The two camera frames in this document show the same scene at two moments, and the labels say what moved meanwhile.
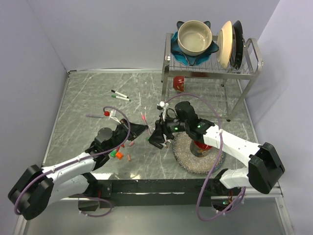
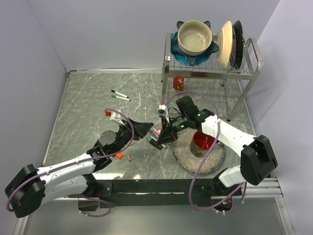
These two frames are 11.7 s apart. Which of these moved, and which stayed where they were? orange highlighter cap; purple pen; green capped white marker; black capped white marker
Moved: purple pen
Stayed: black capped white marker; orange highlighter cap; green capped white marker
